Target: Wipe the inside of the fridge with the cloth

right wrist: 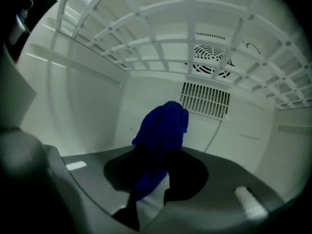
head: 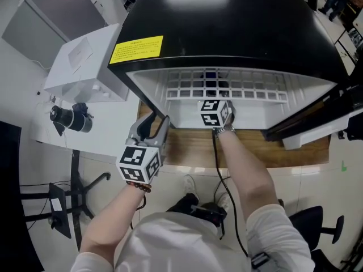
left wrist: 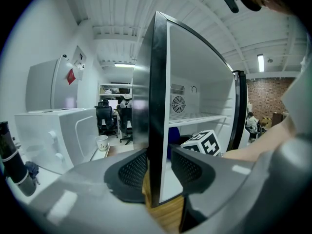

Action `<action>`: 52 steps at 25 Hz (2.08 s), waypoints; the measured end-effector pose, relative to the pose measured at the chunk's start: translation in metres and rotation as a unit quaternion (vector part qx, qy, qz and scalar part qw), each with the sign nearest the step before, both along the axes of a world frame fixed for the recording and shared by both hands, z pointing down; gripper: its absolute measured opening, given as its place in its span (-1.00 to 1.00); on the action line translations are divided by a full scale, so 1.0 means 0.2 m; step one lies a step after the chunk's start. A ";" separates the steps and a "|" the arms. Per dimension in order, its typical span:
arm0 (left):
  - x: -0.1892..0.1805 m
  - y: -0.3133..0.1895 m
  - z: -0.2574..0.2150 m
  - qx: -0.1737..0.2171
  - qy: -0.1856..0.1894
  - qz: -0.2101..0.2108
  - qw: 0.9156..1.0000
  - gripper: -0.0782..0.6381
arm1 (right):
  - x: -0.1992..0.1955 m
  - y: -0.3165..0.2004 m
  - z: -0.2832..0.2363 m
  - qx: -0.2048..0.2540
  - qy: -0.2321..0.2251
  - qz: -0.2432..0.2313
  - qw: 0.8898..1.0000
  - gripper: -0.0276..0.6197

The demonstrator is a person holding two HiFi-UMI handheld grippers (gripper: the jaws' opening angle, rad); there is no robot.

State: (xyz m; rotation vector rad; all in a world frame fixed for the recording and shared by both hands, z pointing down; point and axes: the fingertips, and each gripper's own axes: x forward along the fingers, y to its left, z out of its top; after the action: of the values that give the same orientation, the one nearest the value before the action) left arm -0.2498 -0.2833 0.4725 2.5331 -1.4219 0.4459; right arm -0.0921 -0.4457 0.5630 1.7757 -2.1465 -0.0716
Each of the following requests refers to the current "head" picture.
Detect black waist pack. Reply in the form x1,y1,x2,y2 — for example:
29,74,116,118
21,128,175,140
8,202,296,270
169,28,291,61
189,203,228,238

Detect black camera on table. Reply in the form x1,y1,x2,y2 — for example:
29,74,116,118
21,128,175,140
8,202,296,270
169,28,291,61
49,101,95,134

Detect white fridge shelf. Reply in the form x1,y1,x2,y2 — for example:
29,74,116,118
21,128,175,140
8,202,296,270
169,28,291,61
164,67,290,105

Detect person's black trousers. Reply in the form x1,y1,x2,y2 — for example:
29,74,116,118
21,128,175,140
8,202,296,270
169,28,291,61
167,192,205,214

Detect black office chair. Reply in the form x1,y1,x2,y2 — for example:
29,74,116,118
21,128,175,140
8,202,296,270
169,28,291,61
287,205,345,255

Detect black smartphone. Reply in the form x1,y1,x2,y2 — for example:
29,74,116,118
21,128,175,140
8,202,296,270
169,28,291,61
52,120,65,137

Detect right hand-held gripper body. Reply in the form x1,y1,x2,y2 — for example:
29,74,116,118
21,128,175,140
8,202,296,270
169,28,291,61
197,99,237,130

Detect person's white left shoe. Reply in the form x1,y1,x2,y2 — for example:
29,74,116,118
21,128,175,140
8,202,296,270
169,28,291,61
182,174,197,196

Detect white microwave oven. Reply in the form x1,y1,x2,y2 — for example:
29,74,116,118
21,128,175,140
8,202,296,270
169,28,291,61
43,23,130,104

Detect brown bead bracelet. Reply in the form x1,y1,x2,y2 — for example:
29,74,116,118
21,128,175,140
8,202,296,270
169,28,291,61
125,180,153,193

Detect person's left forearm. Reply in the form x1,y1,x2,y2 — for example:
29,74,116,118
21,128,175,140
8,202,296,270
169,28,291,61
79,184,149,255

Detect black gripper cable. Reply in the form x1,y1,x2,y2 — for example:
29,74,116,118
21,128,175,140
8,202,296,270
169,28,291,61
130,194,147,230
212,129,250,258

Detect black box with white label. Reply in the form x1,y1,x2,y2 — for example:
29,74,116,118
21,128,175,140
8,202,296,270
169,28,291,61
48,182,73,240

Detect black mini fridge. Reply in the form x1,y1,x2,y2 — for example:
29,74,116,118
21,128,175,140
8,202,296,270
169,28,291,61
107,0,363,151

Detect person's right forearm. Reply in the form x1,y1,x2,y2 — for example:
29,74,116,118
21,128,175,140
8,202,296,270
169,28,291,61
215,129,281,224

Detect tall grey fridge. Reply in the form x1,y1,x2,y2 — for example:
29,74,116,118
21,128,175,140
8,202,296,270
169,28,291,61
1,0,110,71

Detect silver wristwatch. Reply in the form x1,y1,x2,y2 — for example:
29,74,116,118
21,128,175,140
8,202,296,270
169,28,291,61
213,123,237,139

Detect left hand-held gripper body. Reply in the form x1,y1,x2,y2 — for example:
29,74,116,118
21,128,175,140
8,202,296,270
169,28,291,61
115,136,168,185

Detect white table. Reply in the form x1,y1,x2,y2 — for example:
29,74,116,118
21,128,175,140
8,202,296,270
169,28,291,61
29,75,149,159

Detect yellow warning sticker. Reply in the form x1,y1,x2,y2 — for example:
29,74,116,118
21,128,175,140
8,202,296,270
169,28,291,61
108,35,164,66

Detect person's white shoe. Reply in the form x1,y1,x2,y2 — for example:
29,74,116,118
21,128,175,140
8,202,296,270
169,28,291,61
216,192,231,213
182,174,197,196

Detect wooden top table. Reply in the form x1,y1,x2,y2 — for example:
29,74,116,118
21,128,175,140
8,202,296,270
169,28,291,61
137,100,331,170

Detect large black monitor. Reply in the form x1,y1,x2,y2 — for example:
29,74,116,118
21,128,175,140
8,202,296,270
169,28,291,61
0,120,44,272

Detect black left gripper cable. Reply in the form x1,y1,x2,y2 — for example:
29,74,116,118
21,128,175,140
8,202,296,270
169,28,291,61
130,194,147,230

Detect black table base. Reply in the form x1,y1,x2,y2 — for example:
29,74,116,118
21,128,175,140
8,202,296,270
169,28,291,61
19,148,112,252

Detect person's white right shoe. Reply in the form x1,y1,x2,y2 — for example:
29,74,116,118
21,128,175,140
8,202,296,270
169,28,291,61
216,192,231,213

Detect person's white shirt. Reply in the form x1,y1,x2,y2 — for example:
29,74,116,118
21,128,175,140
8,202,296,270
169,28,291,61
69,203,316,272

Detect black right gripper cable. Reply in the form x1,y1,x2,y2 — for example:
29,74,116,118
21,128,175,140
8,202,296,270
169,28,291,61
212,129,250,258

